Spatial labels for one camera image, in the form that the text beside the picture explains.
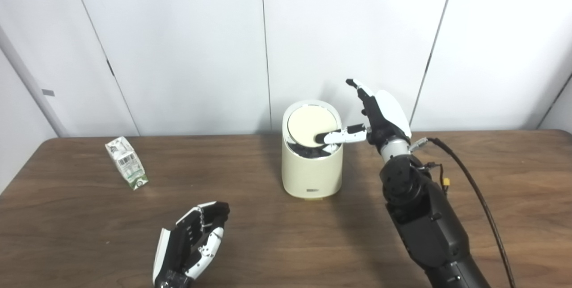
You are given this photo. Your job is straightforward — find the black bin liner bag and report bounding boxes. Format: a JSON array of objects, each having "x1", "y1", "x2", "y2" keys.
[{"x1": 286, "y1": 140, "x2": 342, "y2": 160}]

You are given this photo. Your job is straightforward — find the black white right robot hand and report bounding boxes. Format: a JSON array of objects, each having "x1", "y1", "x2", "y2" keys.
[{"x1": 314, "y1": 78, "x2": 412, "y2": 146}]

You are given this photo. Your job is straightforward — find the cream round bin lid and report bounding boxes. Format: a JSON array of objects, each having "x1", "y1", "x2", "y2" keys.
[{"x1": 287, "y1": 105, "x2": 339, "y2": 148}]

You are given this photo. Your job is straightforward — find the cream-colored bin body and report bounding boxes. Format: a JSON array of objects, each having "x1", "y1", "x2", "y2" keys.
[{"x1": 282, "y1": 100, "x2": 344, "y2": 199}]

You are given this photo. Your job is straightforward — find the white green milk carton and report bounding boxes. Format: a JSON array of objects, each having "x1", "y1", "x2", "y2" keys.
[{"x1": 105, "y1": 136, "x2": 149, "y2": 191}]

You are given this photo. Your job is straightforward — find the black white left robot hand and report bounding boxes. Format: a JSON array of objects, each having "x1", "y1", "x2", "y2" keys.
[{"x1": 152, "y1": 201, "x2": 230, "y2": 288}]

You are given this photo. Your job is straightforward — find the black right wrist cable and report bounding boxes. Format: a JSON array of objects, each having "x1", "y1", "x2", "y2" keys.
[{"x1": 411, "y1": 138, "x2": 517, "y2": 288}]

